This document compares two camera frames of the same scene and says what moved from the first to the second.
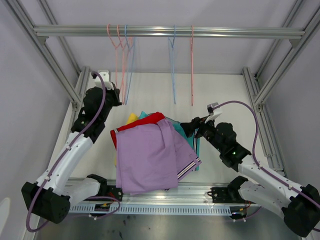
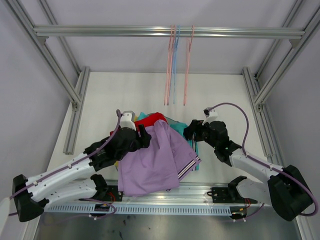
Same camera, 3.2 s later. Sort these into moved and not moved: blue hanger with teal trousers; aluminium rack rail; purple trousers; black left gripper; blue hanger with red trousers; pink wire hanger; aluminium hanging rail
Moved: black left gripper; pink wire hanger; blue hanger with teal trousers; blue hanger with red trousers
Not moved: aluminium hanging rail; purple trousers; aluminium rack rail
